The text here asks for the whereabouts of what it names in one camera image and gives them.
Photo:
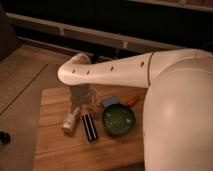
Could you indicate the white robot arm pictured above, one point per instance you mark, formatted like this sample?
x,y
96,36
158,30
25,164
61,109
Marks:
x,y
178,107

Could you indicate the wooden board table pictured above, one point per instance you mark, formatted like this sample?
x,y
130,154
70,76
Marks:
x,y
56,151

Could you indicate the green bowl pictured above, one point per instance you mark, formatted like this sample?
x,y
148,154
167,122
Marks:
x,y
118,119

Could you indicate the white wall rail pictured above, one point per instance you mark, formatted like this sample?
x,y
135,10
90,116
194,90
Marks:
x,y
89,35

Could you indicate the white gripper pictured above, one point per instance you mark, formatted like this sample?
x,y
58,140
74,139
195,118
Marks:
x,y
80,94

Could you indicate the black floor object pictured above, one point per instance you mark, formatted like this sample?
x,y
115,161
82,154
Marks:
x,y
5,137

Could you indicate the blue white sponge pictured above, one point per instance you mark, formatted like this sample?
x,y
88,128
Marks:
x,y
109,101

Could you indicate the small white bottle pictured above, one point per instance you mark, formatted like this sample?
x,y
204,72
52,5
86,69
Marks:
x,y
70,120

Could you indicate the black striped eraser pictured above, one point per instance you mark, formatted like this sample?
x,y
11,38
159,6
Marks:
x,y
89,126

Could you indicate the orange marker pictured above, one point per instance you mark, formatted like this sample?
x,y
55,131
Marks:
x,y
132,101

